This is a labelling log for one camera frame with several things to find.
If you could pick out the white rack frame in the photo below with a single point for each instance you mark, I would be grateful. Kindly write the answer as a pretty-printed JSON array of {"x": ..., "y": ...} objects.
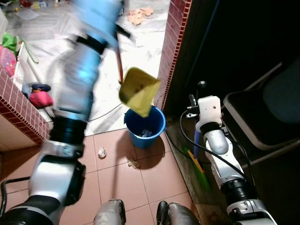
[{"x": 21, "y": 61}]

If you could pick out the grey robot leg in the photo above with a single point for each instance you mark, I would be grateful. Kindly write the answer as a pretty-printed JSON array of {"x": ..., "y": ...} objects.
[
  {"x": 110, "y": 214},
  {"x": 178, "y": 214}
]

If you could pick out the orange cloth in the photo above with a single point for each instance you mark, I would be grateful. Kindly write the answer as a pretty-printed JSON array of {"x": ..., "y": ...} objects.
[{"x": 139, "y": 15}]

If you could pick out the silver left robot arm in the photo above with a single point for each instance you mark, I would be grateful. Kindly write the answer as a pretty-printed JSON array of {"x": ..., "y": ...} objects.
[{"x": 77, "y": 79}]

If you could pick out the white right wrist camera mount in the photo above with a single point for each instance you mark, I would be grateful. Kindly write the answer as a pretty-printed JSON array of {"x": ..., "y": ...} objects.
[{"x": 209, "y": 110}]

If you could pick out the green cloth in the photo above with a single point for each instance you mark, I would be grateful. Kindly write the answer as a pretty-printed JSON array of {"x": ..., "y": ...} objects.
[{"x": 10, "y": 43}]

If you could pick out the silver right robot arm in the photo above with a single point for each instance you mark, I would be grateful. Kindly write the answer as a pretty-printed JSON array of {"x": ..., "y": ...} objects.
[{"x": 220, "y": 154}]

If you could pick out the small brown paper scrap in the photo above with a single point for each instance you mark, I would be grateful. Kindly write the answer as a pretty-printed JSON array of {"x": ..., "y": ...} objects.
[{"x": 134, "y": 163}]

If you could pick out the crumpled litter inside bucket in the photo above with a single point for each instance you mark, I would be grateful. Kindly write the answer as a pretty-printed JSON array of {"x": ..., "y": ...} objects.
[{"x": 146, "y": 133}]

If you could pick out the blue plastic bucket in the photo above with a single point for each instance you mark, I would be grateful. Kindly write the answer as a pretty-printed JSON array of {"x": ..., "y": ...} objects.
[{"x": 140, "y": 139}]

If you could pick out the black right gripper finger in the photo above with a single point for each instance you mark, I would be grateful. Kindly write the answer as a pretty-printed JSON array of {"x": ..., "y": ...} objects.
[
  {"x": 191, "y": 100},
  {"x": 202, "y": 86}
]

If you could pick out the red and blue toy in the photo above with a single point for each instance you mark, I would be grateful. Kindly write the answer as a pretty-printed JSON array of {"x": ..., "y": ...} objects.
[{"x": 40, "y": 97}]

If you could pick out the pale left wrist camera mount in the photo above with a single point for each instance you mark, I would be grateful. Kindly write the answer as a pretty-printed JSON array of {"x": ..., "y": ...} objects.
[{"x": 98, "y": 18}]

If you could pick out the black folding chair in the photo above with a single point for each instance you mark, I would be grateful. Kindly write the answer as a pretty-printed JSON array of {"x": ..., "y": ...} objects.
[{"x": 253, "y": 117}]

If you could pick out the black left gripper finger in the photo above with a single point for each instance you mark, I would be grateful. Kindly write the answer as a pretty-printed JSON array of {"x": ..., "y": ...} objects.
[{"x": 123, "y": 31}]

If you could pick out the grey left robot leg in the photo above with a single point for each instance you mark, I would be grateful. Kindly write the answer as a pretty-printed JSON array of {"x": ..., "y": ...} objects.
[{"x": 110, "y": 214}]

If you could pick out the grey right robot leg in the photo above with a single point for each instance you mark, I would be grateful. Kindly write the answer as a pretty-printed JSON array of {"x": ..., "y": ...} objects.
[{"x": 178, "y": 214}]

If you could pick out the pink bag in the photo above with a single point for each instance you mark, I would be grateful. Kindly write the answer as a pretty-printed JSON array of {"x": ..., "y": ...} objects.
[{"x": 6, "y": 62}]

